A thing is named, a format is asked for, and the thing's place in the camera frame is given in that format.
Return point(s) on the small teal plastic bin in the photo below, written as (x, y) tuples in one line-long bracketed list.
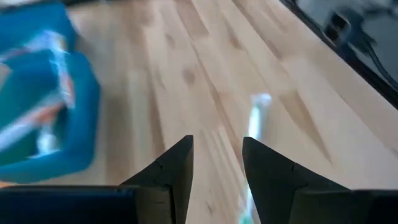
[(84, 124)]

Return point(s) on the large teal-blue plastic bin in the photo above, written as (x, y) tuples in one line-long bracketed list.
[(31, 18)]

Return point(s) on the clear-wrapped toothbrush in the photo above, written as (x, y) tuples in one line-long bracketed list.
[(62, 71), (255, 121)]

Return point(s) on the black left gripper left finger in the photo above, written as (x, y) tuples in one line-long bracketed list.
[(140, 202)]

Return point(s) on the black aluminium rig frame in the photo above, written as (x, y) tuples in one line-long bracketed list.
[(357, 62)]

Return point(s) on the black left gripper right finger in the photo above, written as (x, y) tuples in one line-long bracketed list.
[(295, 202)]

